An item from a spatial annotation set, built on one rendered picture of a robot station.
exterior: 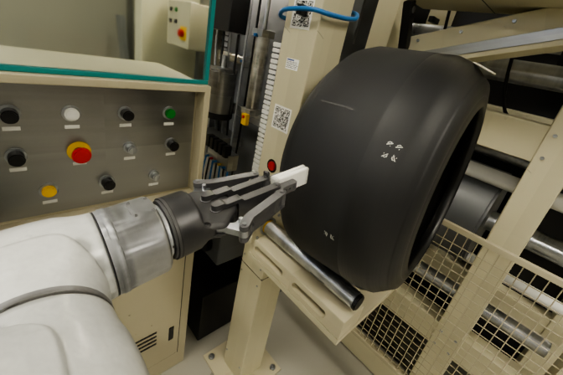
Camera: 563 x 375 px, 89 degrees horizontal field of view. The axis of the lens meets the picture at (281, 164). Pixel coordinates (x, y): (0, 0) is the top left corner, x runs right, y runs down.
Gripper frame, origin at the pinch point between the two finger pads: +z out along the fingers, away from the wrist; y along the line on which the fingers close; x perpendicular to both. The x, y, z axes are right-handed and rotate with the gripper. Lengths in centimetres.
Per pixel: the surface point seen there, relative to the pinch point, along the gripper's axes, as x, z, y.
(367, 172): -1.0, 11.6, -6.6
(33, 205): 25, -33, 56
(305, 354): 131, 47, 19
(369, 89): -12.2, 19.4, 1.1
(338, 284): 34.3, 18.0, -3.5
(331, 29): -20, 39, 27
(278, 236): 34.7, 17.6, 18.2
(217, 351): 125, 12, 45
